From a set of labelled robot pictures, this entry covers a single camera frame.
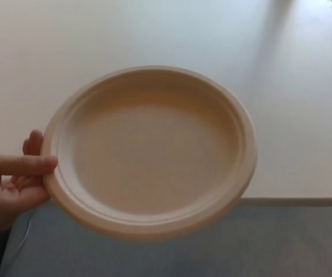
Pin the person bare hand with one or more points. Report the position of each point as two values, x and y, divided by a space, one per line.
1 187

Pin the beige round paper plate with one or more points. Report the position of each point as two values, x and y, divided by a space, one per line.
154 150

